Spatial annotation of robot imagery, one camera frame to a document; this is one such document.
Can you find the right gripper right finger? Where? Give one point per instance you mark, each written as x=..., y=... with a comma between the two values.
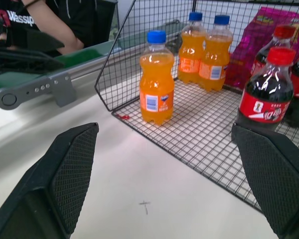
x=276, y=174

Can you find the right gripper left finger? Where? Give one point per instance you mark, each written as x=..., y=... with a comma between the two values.
x=64, y=174

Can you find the small red object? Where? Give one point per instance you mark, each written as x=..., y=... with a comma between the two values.
x=123, y=116

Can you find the person in black shirt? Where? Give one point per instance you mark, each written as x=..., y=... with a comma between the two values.
x=17, y=18

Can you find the black wristband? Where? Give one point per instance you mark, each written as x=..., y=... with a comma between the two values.
x=31, y=3

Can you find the orange soda bottle blue cap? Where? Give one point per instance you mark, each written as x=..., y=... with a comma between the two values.
x=189, y=57
x=215, y=62
x=157, y=82

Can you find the pink snack bag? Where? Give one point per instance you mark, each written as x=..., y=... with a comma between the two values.
x=249, y=42

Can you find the green conveyor belt grey frame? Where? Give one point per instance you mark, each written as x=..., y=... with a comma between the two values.
x=59, y=84

